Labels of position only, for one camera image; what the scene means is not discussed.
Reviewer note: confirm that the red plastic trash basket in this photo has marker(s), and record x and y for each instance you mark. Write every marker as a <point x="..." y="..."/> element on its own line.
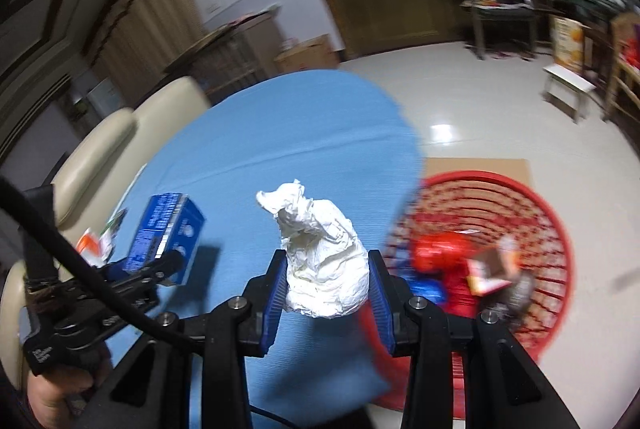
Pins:
<point x="484" y="370"/>

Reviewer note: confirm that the orange white tissue pack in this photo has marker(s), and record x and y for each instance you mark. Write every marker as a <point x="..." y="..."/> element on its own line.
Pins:
<point x="96" y="250"/>

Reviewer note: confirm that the small white stool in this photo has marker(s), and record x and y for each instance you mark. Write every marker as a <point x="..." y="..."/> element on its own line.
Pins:
<point x="567" y="91"/>

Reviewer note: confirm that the orange printed carton box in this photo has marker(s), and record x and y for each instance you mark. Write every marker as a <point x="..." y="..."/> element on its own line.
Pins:
<point x="567" y="36"/>

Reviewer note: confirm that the silver foil wrapper ball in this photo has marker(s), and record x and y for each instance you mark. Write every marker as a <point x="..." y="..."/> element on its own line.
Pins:
<point x="513" y="301"/>

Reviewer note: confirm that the brown curtain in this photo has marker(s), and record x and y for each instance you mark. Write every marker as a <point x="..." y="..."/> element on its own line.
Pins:
<point x="132" y="42"/>

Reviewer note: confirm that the person's left hand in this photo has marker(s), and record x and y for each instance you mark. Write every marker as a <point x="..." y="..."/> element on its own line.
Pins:
<point x="49" y="394"/>

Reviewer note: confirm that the beige leather sofa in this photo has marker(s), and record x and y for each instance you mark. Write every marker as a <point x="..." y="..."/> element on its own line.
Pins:
<point x="94" y="180"/>

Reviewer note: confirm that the white barcode label packet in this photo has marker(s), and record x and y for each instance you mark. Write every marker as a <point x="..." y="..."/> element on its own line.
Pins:
<point x="116" y="226"/>

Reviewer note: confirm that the red white medicine box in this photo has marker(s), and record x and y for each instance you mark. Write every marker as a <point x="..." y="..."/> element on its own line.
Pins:
<point x="494" y="267"/>

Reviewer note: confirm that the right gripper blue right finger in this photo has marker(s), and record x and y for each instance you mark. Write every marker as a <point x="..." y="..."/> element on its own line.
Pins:
<point x="388" y="295"/>

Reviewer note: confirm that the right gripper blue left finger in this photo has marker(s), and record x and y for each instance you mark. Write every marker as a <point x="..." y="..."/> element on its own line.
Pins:
<point x="274" y="290"/>

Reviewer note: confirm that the wooden armchair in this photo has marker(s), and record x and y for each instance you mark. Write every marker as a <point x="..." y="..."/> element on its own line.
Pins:
<point x="622" y="91"/>

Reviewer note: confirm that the blue carton box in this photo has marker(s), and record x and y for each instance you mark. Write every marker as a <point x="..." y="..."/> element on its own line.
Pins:
<point x="170" y="221"/>

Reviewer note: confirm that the white tissue ball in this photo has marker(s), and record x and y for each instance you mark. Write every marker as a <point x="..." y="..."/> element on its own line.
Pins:
<point x="328" y="266"/>

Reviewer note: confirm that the flat cardboard sheet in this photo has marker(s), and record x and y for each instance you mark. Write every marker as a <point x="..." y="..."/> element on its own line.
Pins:
<point x="517" y="169"/>

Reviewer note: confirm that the wooden slatted crib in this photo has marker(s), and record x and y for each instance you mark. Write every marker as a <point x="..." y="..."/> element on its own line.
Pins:
<point x="232" y="58"/>

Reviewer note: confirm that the red plastic bag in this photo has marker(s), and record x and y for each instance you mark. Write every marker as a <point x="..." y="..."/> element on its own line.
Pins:
<point x="440" y="262"/>

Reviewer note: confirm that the cardboard box by wall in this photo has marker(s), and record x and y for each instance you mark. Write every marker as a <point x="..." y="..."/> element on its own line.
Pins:
<point x="316" y="53"/>

